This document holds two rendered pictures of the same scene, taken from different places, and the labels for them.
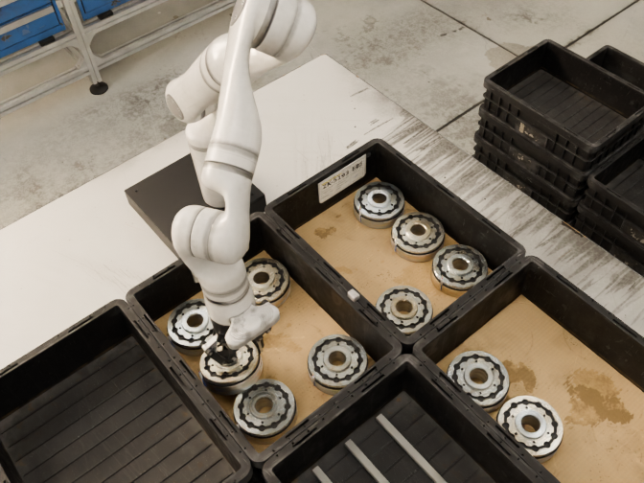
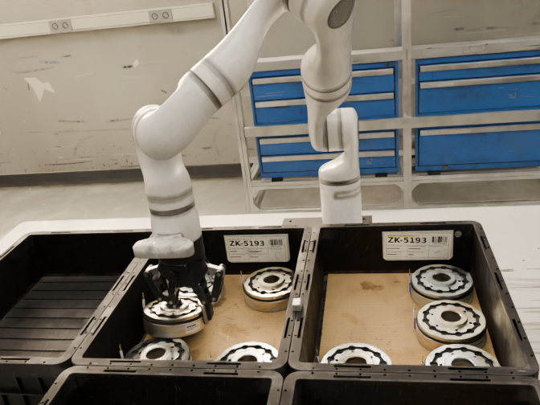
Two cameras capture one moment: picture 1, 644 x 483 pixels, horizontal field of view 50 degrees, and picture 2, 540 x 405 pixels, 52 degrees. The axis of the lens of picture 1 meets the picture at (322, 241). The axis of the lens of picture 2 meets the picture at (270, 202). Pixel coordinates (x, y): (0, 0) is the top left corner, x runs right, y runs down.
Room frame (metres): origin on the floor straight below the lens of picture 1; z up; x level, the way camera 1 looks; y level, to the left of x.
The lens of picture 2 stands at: (0.19, -0.54, 1.40)
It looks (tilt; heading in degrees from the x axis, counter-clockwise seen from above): 24 degrees down; 48
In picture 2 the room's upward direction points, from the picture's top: 7 degrees counter-clockwise
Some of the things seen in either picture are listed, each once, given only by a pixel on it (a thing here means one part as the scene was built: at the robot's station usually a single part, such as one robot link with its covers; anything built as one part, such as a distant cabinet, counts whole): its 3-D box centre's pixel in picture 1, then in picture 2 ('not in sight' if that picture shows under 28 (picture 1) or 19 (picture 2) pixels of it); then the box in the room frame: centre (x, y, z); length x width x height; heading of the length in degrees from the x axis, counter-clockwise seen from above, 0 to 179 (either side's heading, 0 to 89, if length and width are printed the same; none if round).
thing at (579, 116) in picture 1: (552, 146); not in sight; (1.55, -0.74, 0.37); 0.40 x 0.30 x 0.45; 37
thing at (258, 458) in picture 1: (259, 324); (210, 288); (0.62, 0.11, 0.92); 0.40 x 0.30 x 0.02; 36
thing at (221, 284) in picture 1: (210, 252); (161, 157); (0.60, 0.16, 1.14); 0.09 x 0.07 x 0.15; 68
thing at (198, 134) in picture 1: (202, 108); (337, 147); (1.09, 0.22, 1.00); 0.09 x 0.09 x 0.17; 40
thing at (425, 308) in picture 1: (403, 309); (355, 367); (0.67, -0.14, 0.86); 0.10 x 0.10 x 0.01
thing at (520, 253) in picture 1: (390, 233); (400, 288); (0.80, -0.13, 0.92); 0.40 x 0.30 x 0.02; 36
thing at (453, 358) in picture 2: (460, 264); (463, 366); (0.76, -0.25, 0.86); 0.05 x 0.05 x 0.01
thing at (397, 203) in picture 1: (379, 200); (441, 280); (0.93, -0.12, 0.86); 0.10 x 0.10 x 0.01
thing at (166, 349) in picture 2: (264, 405); (155, 354); (0.50, 0.11, 0.86); 0.05 x 0.05 x 0.01
